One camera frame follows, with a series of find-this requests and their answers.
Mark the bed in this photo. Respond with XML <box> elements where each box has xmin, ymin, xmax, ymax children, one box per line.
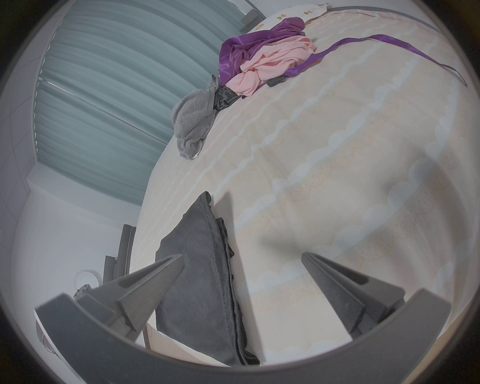
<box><xmin>135</xmin><ymin>5</ymin><xmax>477</xmax><ymax>366</ymax></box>

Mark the round white lamp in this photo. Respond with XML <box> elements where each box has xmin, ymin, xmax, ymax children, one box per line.
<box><xmin>74</xmin><ymin>268</ymin><xmax>102</xmax><ymax>289</ymax></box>

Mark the black patterned garment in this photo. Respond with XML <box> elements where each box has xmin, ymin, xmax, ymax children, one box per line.
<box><xmin>213</xmin><ymin>85</ymin><xmax>241</xmax><ymax>111</ymax></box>

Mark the purple garment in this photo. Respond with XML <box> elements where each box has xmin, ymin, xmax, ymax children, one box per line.
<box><xmin>218</xmin><ymin>17</ymin><xmax>467</xmax><ymax>87</ymax></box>

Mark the pink garment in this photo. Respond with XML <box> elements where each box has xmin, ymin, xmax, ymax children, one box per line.
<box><xmin>227</xmin><ymin>35</ymin><xmax>317</xmax><ymax>96</ymax></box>

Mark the grey bedside table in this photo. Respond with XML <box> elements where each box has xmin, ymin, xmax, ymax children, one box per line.
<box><xmin>243</xmin><ymin>8</ymin><xmax>265</xmax><ymax>26</ymax></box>

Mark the grey garment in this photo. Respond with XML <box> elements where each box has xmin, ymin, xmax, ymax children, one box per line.
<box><xmin>172</xmin><ymin>75</ymin><xmax>220</xmax><ymax>160</ymax></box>

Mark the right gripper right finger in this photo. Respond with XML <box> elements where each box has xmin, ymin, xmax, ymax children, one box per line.
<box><xmin>301</xmin><ymin>252</ymin><xmax>406</xmax><ymax>334</ymax></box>

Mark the white printed pillow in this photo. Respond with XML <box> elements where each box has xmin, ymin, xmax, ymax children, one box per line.
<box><xmin>251</xmin><ymin>3</ymin><xmax>331</xmax><ymax>32</ymax></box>

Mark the black T-shirt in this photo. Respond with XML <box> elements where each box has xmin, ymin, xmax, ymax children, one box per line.
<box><xmin>154</xmin><ymin>191</ymin><xmax>260</xmax><ymax>367</ymax></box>

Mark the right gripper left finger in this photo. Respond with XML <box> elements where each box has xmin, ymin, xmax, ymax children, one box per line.
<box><xmin>77</xmin><ymin>254</ymin><xmax>185</xmax><ymax>334</ymax></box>

